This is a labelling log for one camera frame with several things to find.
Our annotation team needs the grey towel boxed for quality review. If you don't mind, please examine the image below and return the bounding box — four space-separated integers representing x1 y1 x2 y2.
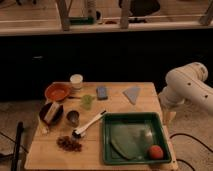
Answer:
123 86 140 105

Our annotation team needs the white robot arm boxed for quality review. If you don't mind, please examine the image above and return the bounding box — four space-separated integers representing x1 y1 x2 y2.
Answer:
159 62 213 115

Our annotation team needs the green plastic tray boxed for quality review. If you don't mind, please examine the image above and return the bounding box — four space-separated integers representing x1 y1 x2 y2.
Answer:
102 112 171 165

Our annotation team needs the blue sponge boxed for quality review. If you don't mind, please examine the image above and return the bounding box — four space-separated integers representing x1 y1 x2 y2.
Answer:
96 86 108 100

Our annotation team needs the white cup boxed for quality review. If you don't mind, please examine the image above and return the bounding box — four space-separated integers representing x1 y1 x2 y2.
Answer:
70 74 83 89

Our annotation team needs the small metal cup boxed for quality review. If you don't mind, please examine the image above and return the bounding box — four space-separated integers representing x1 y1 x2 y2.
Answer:
66 110 79 127

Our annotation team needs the orange bowl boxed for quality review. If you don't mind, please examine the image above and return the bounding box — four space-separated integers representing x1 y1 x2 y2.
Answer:
45 83 70 101

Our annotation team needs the white box in bowl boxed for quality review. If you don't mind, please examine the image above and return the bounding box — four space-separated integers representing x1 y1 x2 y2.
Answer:
44 102 60 123

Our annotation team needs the wooden table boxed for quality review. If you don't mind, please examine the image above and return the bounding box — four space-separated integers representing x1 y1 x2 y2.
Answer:
25 82 178 171

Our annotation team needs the black bowl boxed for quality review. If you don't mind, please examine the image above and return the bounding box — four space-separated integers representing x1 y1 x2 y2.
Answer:
39 102 64 126

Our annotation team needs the pile of brown nuts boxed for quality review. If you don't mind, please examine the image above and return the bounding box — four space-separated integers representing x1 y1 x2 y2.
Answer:
56 136 82 152

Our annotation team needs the garlic bulb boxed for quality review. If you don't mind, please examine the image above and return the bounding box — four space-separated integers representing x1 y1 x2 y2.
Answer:
39 125 49 135

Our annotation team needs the black pole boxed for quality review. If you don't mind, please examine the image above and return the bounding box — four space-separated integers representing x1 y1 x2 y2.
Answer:
11 122 23 171

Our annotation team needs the white handled brush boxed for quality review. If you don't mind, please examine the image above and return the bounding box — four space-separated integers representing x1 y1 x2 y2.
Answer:
72 111 106 139

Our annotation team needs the black floor cable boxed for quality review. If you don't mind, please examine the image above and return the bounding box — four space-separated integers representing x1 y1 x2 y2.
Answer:
169 132 213 171

